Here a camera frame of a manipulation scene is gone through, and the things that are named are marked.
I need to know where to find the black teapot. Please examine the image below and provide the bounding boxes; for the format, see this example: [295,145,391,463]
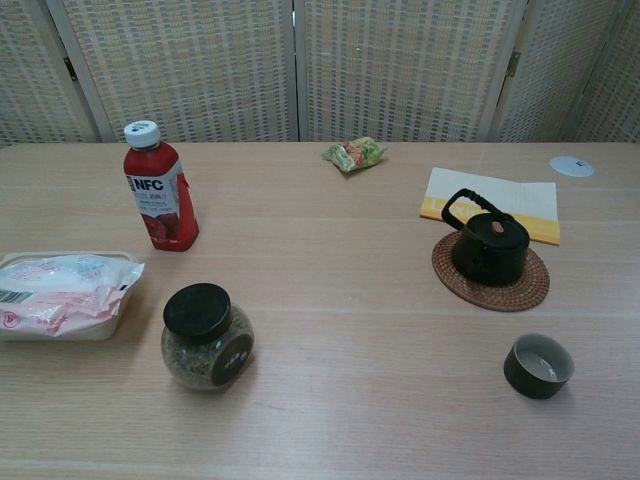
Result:
[440,187,530,287]

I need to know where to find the dark ceramic cup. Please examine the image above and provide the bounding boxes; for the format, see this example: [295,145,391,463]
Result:
[502,332,576,401]

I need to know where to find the green snack packet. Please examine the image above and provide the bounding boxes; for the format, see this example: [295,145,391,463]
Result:
[322,135,390,177]

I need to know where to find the glass jar black lid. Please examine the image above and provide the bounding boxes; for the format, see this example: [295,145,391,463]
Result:
[160,282,255,393]

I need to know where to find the red NFC juice bottle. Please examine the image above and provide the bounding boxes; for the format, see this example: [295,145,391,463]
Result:
[123,119,200,252]

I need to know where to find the yellow white Lexicon book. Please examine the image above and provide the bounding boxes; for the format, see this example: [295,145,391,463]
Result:
[418,166,562,247]

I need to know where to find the woven folding screen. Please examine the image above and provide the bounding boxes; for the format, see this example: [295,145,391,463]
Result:
[0,0,640,147]

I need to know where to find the round woven rattan coaster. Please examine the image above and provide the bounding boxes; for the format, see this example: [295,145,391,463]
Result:
[431,228,551,313]

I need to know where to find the beige plastic tray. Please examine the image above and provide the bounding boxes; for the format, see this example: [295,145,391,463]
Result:
[0,250,140,343]

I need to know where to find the pink white snack bag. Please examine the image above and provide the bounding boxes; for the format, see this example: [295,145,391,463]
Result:
[0,253,146,339]

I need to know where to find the white round cable grommet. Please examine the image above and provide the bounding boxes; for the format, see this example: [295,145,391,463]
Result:
[548,155,597,178]

